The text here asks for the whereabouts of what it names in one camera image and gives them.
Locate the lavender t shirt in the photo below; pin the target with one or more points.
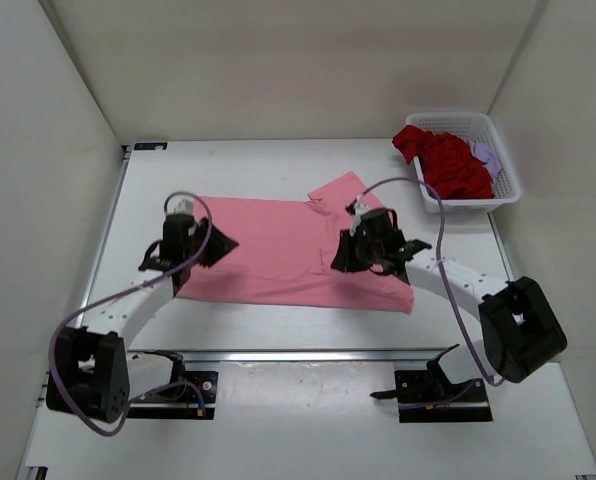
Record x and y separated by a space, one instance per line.
460 170

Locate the pink t shirt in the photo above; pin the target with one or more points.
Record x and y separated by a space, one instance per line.
284 255

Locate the white plastic basket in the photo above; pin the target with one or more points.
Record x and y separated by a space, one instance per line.
479 134

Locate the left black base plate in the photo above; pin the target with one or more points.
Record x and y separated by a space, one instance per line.
181 403

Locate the aluminium rail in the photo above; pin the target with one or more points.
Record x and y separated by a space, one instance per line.
310 356

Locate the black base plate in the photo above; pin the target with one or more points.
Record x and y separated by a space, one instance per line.
428 396
181 403

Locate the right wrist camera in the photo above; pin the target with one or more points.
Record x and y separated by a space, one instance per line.
357 208

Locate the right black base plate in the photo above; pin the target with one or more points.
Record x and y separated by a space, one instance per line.
428 396

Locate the red t shirt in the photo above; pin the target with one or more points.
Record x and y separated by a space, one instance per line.
411 143

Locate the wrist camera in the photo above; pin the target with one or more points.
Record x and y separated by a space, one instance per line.
357 208
184 206

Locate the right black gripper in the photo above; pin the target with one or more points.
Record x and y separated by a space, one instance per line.
346 261

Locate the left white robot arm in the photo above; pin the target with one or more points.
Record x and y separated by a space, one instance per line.
92 373

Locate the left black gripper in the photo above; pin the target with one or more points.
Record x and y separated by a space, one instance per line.
219 247

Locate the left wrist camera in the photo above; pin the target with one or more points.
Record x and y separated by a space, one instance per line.
184 206

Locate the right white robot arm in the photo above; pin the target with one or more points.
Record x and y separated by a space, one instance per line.
520 332

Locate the blue table label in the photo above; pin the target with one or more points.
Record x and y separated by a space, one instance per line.
150 146

